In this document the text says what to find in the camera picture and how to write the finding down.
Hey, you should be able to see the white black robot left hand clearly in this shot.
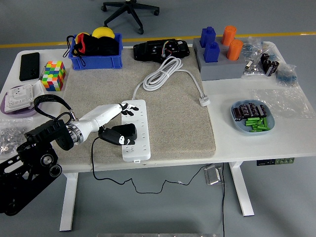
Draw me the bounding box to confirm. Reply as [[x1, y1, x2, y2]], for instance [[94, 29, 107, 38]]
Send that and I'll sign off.
[[78, 102, 139, 146]]

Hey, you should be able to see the black power adapter plug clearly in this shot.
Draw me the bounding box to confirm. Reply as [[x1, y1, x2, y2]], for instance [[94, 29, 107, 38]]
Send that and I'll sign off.
[[111, 123, 137, 140]]

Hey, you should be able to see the thin black adapter cord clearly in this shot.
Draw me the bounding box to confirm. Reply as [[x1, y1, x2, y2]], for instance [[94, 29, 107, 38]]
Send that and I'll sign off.
[[91, 137, 213, 195]]

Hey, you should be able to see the white power strip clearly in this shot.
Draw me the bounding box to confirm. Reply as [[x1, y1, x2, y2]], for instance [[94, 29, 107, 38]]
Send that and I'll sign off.
[[120, 99, 152, 163]]

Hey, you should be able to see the blue plastic bin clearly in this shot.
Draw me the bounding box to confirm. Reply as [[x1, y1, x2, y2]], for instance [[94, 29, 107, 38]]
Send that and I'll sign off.
[[68, 33, 123, 71]]

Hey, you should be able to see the colourful puzzle cube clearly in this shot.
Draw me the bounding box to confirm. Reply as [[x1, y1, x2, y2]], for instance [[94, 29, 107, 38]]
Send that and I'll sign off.
[[41, 60, 67, 92]]

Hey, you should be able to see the black cloth pouch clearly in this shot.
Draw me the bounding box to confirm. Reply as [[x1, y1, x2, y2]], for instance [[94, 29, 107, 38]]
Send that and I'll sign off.
[[90, 36, 120, 56]]

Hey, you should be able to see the grey-brown mat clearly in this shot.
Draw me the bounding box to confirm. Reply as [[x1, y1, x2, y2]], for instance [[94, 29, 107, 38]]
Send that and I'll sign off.
[[50, 46, 217, 166]]

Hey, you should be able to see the purple plate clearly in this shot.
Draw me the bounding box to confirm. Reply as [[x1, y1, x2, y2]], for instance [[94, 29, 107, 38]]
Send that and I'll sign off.
[[0, 85, 38, 117]]

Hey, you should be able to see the black electronic device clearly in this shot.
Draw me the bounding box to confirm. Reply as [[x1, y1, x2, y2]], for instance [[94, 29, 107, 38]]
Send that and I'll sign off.
[[133, 38, 191, 62]]

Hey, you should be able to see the yellow ball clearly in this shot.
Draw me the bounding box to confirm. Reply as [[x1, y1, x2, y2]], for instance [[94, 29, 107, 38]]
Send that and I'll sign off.
[[91, 26, 116, 40]]

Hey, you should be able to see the black smartphone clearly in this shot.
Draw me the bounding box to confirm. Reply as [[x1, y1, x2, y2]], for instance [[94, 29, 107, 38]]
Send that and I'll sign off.
[[19, 52, 40, 82]]

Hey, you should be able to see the white table leg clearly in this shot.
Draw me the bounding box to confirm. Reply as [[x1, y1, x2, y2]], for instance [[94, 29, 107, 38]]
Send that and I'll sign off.
[[228, 161, 255, 217], [59, 172, 79, 232]]

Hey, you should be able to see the clear bag of metal nuts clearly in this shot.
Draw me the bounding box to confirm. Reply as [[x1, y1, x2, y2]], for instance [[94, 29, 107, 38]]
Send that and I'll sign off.
[[0, 118, 34, 158]]

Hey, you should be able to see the black office chair base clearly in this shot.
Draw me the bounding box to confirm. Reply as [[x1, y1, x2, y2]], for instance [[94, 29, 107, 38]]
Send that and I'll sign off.
[[100, 0, 160, 35]]

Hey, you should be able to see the silver metal floor box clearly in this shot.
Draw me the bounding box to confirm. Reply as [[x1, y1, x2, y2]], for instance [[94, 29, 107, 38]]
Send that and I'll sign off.
[[203, 164, 224, 186]]

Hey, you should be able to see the grey holder block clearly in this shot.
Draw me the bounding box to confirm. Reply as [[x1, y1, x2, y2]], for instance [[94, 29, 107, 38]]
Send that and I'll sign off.
[[192, 37, 230, 52], [197, 45, 244, 81]]

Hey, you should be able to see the blue plastic block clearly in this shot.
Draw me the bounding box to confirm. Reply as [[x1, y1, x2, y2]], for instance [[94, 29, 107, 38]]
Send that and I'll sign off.
[[199, 26, 217, 49], [203, 41, 220, 64]]

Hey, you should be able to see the light blue plate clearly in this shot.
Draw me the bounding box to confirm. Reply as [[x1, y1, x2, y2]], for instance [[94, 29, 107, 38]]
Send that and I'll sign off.
[[230, 99, 276, 137]]

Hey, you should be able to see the orange plastic cylinder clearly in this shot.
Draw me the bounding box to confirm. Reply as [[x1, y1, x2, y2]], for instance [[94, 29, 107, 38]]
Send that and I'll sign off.
[[221, 25, 237, 46], [226, 39, 244, 61]]

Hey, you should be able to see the clear bag of metal parts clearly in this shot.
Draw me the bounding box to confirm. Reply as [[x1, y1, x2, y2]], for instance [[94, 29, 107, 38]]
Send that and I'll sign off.
[[240, 36, 275, 80]]

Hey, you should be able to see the bag of black capacitors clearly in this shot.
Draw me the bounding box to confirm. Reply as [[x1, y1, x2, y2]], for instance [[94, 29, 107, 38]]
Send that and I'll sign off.
[[259, 52, 281, 78]]

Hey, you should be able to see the table height control panel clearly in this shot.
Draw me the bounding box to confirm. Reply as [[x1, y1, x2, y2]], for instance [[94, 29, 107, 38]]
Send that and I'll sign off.
[[256, 157, 295, 166]]

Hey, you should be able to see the empty clear plastic bag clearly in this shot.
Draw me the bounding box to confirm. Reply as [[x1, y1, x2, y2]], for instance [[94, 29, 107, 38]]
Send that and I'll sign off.
[[251, 86, 316, 119]]

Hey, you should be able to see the bag of blue components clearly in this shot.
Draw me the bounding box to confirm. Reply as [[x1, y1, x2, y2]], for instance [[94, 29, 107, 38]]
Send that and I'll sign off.
[[274, 63, 299, 87]]

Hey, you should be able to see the white switch panel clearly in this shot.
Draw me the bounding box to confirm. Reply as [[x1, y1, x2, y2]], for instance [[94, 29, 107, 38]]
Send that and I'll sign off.
[[28, 80, 47, 110]]

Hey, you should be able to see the black red drawstring pouch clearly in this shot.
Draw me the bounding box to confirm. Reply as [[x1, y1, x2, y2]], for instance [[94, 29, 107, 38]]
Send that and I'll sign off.
[[66, 32, 93, 67]]

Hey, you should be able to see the white power strip cable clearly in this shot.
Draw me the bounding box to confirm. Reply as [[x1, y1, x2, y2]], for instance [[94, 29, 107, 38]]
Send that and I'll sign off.
[[133, 56, 205, 101]]

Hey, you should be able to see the white wall socket panel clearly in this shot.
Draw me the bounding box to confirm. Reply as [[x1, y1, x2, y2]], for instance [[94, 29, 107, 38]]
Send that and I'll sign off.
[[4, 84, 35, 114]]

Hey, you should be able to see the coloured wire bundle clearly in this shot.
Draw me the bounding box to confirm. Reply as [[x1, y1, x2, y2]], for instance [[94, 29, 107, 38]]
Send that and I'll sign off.
[[160, 41, 171, 59]]

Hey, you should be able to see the black floor cable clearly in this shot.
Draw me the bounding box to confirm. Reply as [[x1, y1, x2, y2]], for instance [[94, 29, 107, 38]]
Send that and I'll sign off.
[[221, 162, 227, 237]]

